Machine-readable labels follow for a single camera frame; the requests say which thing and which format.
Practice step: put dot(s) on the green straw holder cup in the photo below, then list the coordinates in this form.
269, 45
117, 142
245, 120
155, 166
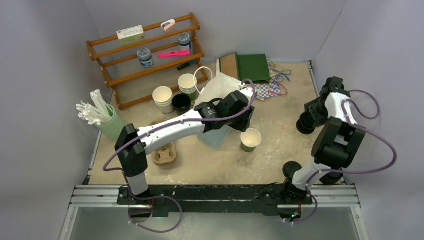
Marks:
114, 127

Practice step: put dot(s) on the wooden shelf rack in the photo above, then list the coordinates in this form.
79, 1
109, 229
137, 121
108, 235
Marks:
168, 49

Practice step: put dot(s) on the checkered patterned paper bag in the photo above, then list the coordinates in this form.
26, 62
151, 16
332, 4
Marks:
270, 90

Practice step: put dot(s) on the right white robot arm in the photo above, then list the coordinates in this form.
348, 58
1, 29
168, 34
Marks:
335, 147

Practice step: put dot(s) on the white cup stack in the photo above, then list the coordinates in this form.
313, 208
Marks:
163, 97
187, 84

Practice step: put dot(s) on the green paper cup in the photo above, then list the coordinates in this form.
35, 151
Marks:
250, 139

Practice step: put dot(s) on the black paper cup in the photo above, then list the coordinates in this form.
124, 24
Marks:
181, 103

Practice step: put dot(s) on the blue white jar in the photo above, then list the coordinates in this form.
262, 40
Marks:
145, 57
184, 42

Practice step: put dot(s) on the white green box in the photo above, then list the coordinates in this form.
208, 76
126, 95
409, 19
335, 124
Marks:
130, 35

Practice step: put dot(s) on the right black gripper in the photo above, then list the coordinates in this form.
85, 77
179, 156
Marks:
312, 107

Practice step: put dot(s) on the brown pulp cup carrier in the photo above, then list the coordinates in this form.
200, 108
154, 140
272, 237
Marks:
165, 155

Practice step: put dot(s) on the right blue white jar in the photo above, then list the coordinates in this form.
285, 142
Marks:
184, 42

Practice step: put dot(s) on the pink white stapler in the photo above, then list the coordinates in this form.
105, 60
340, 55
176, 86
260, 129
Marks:
168, 25

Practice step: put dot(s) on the green paper bag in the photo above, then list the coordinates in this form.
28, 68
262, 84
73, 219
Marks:
254, 67

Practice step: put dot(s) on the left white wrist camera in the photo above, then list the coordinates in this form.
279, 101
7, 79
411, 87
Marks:
242, 86

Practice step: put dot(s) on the black cup lid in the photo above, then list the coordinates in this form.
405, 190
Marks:
290, 167

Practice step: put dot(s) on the left blue white jar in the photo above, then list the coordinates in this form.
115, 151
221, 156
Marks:
145, 57

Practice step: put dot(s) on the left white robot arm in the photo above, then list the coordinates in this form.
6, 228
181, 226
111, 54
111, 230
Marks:
135, 144

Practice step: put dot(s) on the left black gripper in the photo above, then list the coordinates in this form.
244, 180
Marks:
245, 122

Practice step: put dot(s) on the light blue paper bag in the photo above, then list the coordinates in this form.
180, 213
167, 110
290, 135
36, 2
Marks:
218, 88

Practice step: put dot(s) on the black blue marker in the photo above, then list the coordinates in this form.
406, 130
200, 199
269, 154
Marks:
186, 65

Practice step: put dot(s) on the white wrapped straws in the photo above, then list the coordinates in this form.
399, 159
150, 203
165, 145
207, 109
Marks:
97, 113

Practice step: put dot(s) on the pink marker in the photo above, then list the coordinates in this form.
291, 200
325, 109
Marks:
172, 54

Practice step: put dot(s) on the stacked black cup lids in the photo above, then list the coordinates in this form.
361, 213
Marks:
331, 178

